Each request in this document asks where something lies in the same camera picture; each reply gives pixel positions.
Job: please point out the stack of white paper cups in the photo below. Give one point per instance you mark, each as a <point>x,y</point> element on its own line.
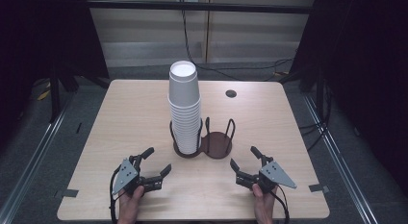
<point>185,121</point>

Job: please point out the dark round table grommet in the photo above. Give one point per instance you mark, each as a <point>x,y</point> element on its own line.
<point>231,93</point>

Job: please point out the grey tape strip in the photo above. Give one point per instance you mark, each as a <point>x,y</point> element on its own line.
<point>318,187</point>
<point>67,193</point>

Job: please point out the person's left hand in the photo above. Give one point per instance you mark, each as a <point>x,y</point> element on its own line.
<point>131,204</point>

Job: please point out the dark brown double cup holder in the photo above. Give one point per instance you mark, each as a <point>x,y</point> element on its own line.
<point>218,144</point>

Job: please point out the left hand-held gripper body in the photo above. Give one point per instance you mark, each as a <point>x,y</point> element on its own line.
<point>128,176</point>

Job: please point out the dark curtain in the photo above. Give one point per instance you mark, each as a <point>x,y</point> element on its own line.
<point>369,73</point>
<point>38,41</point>

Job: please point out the yellow floor tape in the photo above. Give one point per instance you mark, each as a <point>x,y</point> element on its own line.
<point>43,95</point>

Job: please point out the black stand leg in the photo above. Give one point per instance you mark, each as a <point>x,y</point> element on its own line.
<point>55,99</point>

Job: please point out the person's right hand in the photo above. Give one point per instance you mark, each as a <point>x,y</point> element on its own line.
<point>264,203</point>

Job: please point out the metal floor rail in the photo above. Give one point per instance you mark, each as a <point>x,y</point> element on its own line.
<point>340,160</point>
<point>35,153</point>

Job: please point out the black horizontal bar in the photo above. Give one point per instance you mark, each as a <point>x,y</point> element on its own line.
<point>224,7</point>

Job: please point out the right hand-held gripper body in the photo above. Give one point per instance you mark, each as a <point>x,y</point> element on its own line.
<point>272,176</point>

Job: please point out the small black floor tape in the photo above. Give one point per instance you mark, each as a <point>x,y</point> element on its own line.
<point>78,128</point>

